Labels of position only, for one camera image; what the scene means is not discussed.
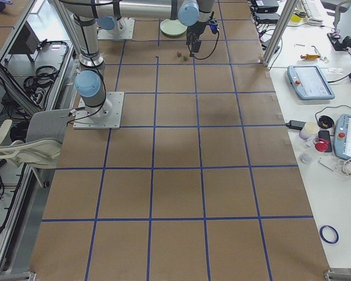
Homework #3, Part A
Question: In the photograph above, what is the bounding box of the light green plate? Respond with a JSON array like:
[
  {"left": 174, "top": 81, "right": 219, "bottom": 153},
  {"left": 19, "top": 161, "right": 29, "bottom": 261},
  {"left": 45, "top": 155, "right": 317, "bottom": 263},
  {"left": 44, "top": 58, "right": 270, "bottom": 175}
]
[{"left": 160, "top": 19, "right": 187, "bottom": 37}]

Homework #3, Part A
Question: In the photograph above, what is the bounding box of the blue tape roll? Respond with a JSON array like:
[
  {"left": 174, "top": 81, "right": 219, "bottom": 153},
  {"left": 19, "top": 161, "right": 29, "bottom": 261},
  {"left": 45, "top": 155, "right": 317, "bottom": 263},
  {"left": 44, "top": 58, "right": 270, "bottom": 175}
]
[{"left": 319, "top": 225, "right": 339, "bottom": 245}]

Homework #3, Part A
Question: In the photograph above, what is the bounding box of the teach pendant upper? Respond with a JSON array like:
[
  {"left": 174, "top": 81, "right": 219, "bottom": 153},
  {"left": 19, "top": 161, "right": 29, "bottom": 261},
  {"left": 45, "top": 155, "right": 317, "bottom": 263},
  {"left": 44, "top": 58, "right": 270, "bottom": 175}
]
[{"left": 287, "top": 66, "right": 335, "bottom": 100}]

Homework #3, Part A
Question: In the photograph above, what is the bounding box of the grey office chair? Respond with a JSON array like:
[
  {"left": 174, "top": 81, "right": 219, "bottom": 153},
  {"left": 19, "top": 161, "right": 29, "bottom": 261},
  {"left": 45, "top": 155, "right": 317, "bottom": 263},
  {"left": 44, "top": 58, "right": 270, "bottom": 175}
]
[{"left": 0, "top": 109, "right": 70, "bottom": 187}]

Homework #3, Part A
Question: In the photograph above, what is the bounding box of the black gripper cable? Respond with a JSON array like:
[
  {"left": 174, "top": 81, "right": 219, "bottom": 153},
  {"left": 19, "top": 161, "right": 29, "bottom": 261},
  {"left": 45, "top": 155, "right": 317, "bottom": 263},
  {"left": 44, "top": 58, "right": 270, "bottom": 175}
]
[{"left": 194, "top": 26, "right": 222, "bottom": 60}]

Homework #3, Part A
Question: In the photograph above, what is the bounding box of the red round object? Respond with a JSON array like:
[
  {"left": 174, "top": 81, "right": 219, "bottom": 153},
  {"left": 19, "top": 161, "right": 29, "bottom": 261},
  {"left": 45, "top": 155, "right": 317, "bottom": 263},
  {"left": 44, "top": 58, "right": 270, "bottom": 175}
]
[{"left": 313, "top": 138, "right": 329, "bottom": 152}]

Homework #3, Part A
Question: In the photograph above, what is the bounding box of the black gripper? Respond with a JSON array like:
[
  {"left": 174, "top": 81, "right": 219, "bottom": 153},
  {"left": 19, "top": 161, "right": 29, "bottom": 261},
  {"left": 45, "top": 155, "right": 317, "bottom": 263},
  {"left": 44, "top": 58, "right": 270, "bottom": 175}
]
[{"left": 186, "top": 21, "right": 208, "bottom": 57}]

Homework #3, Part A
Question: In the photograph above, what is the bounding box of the teach pendant lower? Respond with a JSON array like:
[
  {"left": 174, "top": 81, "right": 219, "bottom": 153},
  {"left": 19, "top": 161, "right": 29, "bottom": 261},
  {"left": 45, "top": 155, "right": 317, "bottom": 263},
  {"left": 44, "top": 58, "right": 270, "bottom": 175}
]
[{"left": 333, "top": 114, "right": 351, "bottom": 160}]

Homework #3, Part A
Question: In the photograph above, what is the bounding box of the teach pendant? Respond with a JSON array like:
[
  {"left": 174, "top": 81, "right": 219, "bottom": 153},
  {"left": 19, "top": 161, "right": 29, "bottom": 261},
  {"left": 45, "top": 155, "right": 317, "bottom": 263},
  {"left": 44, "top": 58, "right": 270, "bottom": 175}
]
[
  {"left": 333, "top": 114, "right": 351, "bottom": 160},
  {"left": 287, "top": 66, "right": 335, "bottom": 100}
]

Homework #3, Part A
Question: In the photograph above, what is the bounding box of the aluminium frame post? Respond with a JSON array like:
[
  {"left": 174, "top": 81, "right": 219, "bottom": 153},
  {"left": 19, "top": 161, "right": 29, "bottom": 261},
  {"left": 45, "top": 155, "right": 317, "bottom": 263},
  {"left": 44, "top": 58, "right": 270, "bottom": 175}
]
[{"left": 261, "top": 0, "right": 298, "bottom": 66}]

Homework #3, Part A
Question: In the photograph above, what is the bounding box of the white cup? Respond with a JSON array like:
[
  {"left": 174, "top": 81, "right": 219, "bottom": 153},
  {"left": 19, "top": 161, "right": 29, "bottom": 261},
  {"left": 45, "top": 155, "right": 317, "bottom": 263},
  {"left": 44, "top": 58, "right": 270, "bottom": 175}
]
[{"left": 299, "top": 122, "right": 319, "bottom": 140}]

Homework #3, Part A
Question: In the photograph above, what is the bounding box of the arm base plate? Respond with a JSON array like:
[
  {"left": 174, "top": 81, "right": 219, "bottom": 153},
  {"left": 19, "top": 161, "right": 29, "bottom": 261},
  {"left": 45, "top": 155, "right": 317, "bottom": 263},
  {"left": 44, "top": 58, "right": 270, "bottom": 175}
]
[
  {"left": 97, "top": 16, "right": 135, "bottom": 41},
  {"left": 73, "top": 91, "right": 125, "bottom": 130}
]

